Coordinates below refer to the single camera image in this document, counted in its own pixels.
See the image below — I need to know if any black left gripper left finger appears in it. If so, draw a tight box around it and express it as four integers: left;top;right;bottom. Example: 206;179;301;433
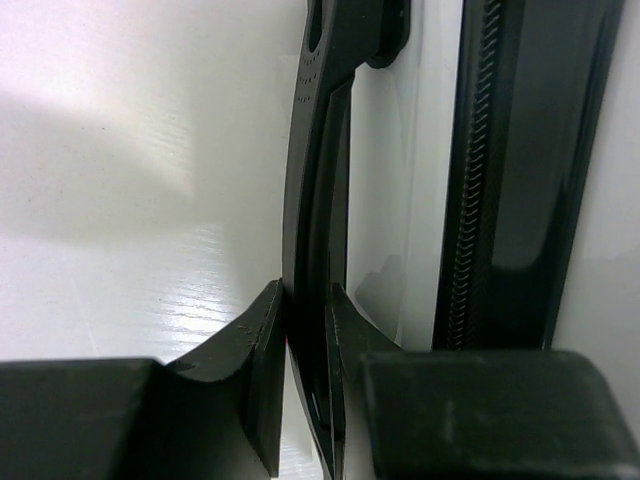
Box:
1;280;285;479

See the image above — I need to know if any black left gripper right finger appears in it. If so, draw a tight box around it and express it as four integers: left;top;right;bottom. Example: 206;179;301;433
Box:
324;284;639;479

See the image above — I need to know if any black white kids suitcase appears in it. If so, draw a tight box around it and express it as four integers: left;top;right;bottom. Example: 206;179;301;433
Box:
282;1;639;479

